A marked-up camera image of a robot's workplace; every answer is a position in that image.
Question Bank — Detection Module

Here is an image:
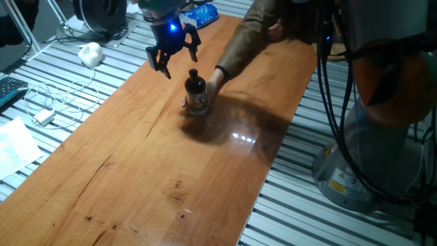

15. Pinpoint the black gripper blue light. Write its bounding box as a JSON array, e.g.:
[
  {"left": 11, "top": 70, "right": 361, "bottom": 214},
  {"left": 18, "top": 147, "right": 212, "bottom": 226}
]
[{"left": 145, "top": 15, "right": 202, "bottom": 80}]

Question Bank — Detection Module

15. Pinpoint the black sleeved forearm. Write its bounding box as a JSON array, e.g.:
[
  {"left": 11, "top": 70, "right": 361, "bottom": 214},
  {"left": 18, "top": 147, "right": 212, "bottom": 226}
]
[{"left": 0, "top": 0, "right": 40, "bottom": 48}]

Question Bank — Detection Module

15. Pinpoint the right forearm brown sleeve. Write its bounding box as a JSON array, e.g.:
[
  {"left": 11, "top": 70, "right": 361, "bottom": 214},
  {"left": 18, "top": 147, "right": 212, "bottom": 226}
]
[{"left": 215, "top": 0, "right": 284, "bottom": 80}]

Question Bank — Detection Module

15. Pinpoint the person's right hand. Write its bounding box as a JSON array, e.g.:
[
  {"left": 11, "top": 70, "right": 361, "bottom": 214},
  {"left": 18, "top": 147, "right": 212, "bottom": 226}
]
[{"left": 206, "top": 69, "right": 226, "bottom": 111}]

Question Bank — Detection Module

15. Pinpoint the person's left hand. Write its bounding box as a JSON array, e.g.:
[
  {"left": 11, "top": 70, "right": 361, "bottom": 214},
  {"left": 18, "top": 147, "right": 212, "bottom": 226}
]
[{"left": 268, "top": 18, "right": 285, "bottom": 42}]

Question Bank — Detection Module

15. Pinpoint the blue plastic bag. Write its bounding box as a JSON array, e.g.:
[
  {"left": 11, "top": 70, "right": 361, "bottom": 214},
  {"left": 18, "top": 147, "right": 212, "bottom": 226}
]
[{"left": 180, "top": 2, "right": 220, "bottom": 30}]

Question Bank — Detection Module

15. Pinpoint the white rounded plastic lump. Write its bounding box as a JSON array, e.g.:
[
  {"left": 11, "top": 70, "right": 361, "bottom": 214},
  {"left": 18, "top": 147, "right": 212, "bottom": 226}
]
[{"left": 77, "top": 42, "right": 104, "bottom": 68}]

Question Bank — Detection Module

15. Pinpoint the thin slanted metal rod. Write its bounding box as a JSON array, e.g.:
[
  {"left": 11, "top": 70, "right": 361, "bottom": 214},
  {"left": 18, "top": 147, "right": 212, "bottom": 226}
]
[{"left": 46, "top": 0, "right": 74, "bottom": 32}]

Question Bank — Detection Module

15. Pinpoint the white charger adapter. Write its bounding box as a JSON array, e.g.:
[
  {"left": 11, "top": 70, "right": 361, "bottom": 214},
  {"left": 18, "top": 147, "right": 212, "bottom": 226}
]
[{"left": 33, "top": 109, "right": 56, "bottom": 128}]

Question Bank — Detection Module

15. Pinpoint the round wooden stool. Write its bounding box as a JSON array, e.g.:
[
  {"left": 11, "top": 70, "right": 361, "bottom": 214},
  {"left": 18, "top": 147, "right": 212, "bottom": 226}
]
[{"left": 317, "top": 40, "right": 346, "bottom": 62}]

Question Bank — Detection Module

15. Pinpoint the black computer keyboard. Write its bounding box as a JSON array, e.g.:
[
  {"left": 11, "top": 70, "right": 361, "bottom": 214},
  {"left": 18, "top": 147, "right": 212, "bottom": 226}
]
[{"left": 0, "top": 75, "right": 29, "bottom": 108}]

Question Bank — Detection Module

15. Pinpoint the white paper sheet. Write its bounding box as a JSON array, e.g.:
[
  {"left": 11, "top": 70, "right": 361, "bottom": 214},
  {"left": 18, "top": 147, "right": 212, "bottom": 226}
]
[{"left": 0, "top": 116, "right": 44, "bottom": 181}]

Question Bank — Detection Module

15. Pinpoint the grey metal base plate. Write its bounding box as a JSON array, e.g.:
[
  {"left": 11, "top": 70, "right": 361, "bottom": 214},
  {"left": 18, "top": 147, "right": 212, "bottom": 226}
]
[{"left": 55, "top": 16, "right": 141, "bottom": 49}]

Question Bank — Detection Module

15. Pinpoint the thin white cable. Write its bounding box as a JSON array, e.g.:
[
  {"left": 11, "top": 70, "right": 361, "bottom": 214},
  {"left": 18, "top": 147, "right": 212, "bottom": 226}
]
[{"left": 23, "top": 66, "right": 102, "bottom": 131}]

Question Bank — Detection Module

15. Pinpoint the slanted aluminium post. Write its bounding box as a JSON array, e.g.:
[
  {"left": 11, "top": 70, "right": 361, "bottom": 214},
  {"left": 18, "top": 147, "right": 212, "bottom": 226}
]
[{"left": 2, "top": 0, "right": 39, "bottom": 55}]

